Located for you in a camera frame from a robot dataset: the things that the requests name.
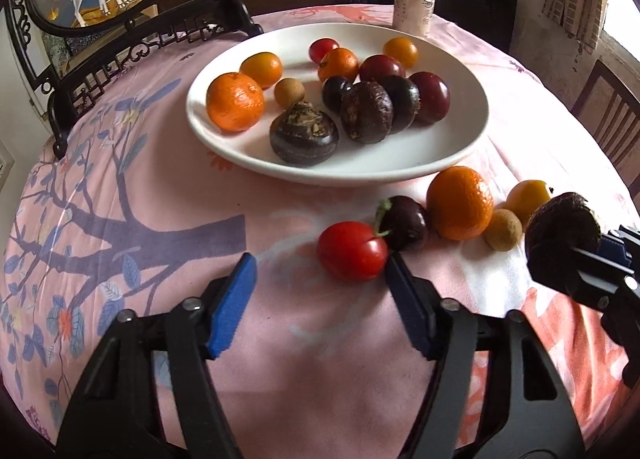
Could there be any small red tomato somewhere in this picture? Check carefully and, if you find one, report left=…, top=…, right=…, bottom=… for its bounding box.
left=308, top=38, right=340, bottom=64

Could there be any large mandarin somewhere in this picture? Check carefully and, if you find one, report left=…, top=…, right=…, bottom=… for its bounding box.
left=206, top=71, right=265, bottom=133

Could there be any white oval plate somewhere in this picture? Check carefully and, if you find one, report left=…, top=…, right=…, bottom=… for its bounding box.
left=186, top=22, right=490, bottom=188

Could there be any small dark red plum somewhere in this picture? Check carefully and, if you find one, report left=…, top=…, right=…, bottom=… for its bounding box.
left=359, top=54, right=406, bottom=82

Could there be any large dark red plum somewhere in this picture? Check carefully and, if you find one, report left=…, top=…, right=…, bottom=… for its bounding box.
left=409, top=71, right=451, bottom=126

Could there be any white beverage can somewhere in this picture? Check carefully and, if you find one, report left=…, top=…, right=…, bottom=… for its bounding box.
left=392, top=0, right=435, bottom=38

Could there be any dark carved frame panel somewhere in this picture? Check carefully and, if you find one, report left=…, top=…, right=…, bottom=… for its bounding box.
left=5, top=0, right=71, bottom=110

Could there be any dark cherry with stem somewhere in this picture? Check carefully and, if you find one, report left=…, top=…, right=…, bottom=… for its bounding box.
left=374, top=195, right=430, bottom=252

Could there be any dark wooden chair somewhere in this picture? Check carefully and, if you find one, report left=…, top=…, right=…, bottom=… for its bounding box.
left=570, top=59, right=640, bottom=184

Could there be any dark purple plum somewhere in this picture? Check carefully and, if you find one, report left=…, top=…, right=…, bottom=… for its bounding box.
left=321, top=77, right=355, bottom=114
left=377, top=75, right=421, bottom=134

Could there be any pink printed tablecloth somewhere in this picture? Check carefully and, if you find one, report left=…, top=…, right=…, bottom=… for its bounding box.
left=0, top=4, right=640, bottom=455

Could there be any small yellow orange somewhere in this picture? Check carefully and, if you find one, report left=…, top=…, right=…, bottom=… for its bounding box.
left=382, top=37, right=419, bottom=70

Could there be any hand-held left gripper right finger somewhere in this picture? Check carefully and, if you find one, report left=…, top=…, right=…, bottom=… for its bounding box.
left=384, top=254, right=586, bottom=459

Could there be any brown longan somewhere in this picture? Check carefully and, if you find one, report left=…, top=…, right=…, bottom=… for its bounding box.
left=274, top=78, right=305, bottom=108
left=483, top=209, right=524, bottom=252

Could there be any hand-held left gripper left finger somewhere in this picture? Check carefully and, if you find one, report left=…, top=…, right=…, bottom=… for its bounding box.
left=55, top=252, right=258, bottom=459

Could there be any large yellow orange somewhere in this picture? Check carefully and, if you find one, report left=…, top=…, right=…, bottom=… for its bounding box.
left=239, top=52, right=284, bottom=90

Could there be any wrinkled dark passion fruit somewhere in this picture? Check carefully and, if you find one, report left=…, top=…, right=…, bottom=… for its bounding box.
left=340, top=81, right=394, bottom=144

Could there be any bright window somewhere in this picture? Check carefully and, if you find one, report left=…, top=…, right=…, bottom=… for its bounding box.
left=602, top=0, right=640, bottom=47

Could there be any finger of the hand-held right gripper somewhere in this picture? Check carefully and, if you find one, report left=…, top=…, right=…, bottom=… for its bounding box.
left=526, top=238, right=640, bottom=312
left=600, top=225, right=640, bottom=270

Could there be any large red tomato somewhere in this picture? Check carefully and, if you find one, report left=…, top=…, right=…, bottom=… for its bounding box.
left=317, top=221, right=389, bottom=283

